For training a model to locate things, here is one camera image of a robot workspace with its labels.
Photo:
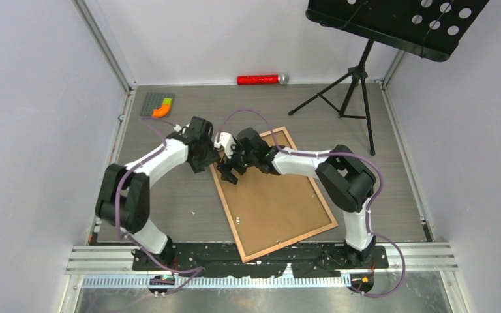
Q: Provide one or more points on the blue wooden picture frame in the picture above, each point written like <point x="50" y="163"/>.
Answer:
<point x="269" y="212"/>

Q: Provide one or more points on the orange curved toy block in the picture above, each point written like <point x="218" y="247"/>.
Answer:
<point x="162" y="111"/>

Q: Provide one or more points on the aluminium front rail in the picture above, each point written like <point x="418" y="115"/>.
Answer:
<point x="218" y="265"/>

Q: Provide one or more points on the grey building baseplate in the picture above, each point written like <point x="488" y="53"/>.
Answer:
<point x="153" y="100"/>

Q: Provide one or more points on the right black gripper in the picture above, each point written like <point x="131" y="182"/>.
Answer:
<point x="226" y="169"/>

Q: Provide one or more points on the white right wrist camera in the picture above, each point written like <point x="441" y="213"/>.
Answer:
<point x="226" y="142"/>

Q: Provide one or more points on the black music stand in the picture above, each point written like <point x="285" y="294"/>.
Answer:
<point x="428" y="29"/>

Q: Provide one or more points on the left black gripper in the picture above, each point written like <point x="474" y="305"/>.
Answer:
<point x="211" y="158"/>

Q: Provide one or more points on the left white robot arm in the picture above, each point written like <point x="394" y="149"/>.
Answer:
<point x="124" y="195"/>

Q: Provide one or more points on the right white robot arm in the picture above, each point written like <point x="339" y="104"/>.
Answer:
<point x="344" y="176"/>

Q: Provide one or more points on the red toy microphone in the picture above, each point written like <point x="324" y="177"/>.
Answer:
<point x="263" y="79"/>

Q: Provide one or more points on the green toy brick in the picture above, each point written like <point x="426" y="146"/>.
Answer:
<point x="167" y="101"/>

